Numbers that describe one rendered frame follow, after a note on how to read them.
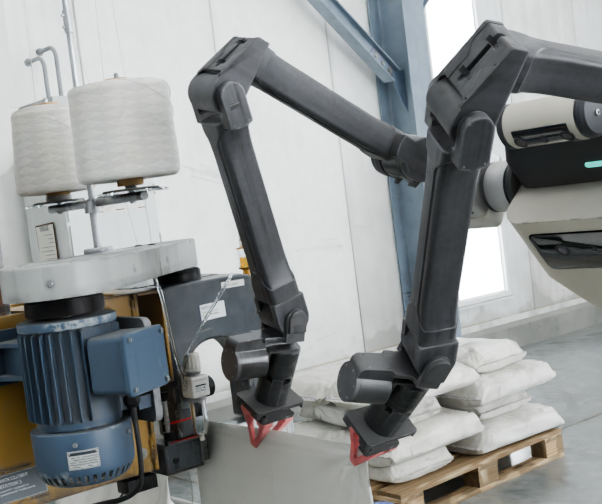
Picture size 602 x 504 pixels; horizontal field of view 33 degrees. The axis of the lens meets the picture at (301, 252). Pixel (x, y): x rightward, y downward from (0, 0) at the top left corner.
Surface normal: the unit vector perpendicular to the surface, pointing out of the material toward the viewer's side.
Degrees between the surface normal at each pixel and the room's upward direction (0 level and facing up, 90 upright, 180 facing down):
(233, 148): 108
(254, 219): 103
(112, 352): 90
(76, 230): 90
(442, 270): 126
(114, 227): 90
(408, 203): 90
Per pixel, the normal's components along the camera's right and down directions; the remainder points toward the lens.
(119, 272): 0.97, -0.11
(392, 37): -0.76, 0.13
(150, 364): 0.90, -0.09
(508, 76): 0.27, 0.60
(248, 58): 0.54, 0.19
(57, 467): -0.30, 0.12
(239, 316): 0.63, -0.04
